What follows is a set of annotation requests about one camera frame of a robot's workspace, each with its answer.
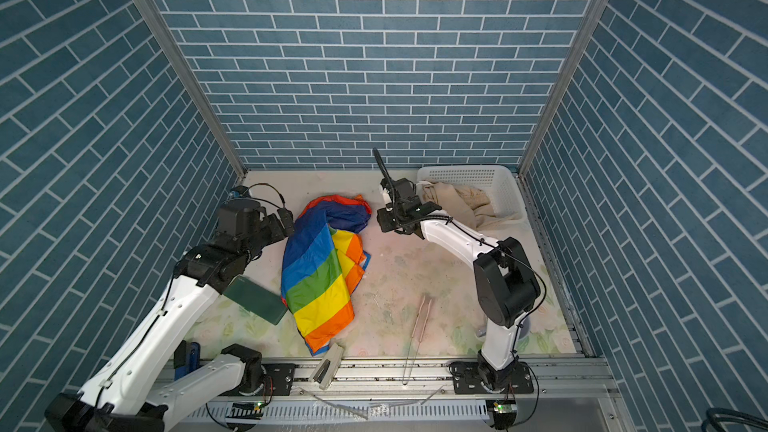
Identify lavender bowl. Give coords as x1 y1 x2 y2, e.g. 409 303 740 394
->
475 317 530 340

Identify dark green rectangular block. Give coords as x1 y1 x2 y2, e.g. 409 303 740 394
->
224 275 288 325

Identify aluminium front rail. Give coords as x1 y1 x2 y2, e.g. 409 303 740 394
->
152 355 619 403

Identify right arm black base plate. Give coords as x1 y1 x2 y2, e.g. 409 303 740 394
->
448 361 535 395

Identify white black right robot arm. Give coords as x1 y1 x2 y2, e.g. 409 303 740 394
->
372 149 546 376

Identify rainbow striped shorts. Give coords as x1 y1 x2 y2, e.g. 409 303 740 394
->
280 195 372 355

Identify black cable bundle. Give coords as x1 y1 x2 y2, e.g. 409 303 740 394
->
700 406 768 432

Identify white plastic laundry basket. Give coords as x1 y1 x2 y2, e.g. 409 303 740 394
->
417 165 527 220

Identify beige shorts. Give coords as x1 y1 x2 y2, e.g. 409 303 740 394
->
417 181 523 231

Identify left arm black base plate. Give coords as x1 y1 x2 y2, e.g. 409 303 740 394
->
236 363 296 399

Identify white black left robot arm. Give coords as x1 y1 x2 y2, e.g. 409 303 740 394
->
45 197 294 431

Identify blue handheld tool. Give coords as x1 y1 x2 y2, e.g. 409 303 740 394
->
173 340 201 380

